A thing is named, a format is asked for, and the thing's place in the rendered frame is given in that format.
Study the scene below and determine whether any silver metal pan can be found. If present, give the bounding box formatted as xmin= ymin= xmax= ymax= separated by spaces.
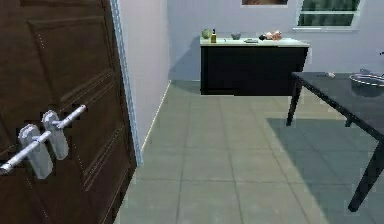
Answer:
xmin=348 ymin=68 xmax=384 ymax=88

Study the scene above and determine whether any white framed window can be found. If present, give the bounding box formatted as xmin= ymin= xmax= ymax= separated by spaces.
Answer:
xmin=292 ymin=0 xmax=365 ymax=33

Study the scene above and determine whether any black table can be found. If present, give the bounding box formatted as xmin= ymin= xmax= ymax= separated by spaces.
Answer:
xmin=285 ymin=71 xmax=384 ymax=213

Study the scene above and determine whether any black cabinet with pale top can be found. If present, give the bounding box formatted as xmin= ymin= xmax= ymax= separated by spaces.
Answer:
xmin=199 ymin=36 xmax=311 ymax=97

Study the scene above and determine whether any dark brown room door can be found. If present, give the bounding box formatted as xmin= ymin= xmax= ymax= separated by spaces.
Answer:
xmin=0 ymin=0 xmax=138 ymax=224

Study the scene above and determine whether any framed wall picture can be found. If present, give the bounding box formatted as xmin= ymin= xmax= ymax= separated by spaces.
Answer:
xmin=241 ymin=0 xmax=289 ymax=7

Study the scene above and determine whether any silver door handle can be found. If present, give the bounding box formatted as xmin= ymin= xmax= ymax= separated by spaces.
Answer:
xmin=0 ymin=123 xmax=54 ymax=180
xmin=41 ymin=104 xmax=88 ymax=161

